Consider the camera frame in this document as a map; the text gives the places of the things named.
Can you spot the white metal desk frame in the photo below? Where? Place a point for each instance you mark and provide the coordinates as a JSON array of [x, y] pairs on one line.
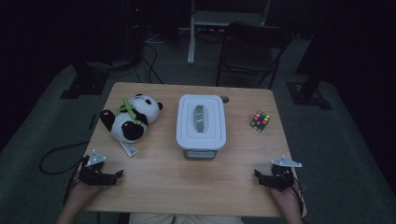
[[191, 46]]

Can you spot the person's right hand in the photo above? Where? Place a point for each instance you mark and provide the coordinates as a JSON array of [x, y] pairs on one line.
[[285, 199]]

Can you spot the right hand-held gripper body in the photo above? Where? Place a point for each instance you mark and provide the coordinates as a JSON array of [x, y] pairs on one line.
[[280, 179]]

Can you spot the panda plush toy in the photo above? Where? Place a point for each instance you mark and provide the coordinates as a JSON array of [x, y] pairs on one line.
[[146, 107]]

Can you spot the black stand base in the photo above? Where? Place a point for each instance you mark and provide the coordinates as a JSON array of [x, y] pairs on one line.
[[306, 96], [84, 85]]

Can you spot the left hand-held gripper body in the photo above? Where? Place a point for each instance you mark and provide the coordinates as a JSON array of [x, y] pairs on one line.
[[93, 175]]

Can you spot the small black bar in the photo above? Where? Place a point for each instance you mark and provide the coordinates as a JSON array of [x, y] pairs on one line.
[[92, 122]]

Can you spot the black computer tower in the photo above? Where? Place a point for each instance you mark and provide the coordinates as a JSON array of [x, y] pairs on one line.
[[135, 31]]

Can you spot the person's left hand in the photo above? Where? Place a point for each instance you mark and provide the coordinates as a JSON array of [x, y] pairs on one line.
[[84, 194]]

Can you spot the colourful puzzle cube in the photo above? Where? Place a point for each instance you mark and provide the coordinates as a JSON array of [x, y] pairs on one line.
[[260, 121]]

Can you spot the black folding chair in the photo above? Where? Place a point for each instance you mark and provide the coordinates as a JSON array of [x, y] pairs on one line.
[[249, 53]]

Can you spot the white storage box lid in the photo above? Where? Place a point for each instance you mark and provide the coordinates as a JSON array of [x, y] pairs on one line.
[[186, 133]]

